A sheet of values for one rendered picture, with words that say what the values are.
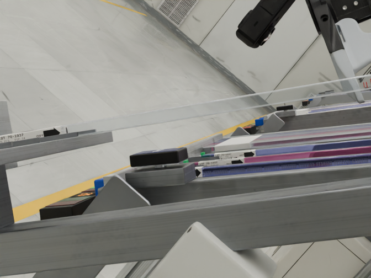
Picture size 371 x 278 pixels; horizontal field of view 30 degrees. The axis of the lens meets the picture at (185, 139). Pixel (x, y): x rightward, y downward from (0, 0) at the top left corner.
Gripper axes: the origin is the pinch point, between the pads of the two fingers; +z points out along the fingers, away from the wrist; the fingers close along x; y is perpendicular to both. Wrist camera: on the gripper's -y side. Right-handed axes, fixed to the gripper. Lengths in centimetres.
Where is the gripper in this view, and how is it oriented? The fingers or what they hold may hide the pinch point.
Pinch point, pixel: (354, 105)
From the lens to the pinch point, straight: 77.1
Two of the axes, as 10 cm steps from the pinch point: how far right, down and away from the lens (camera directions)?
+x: 2.3, -0.8, 9.7
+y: 9.1, -3.4, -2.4
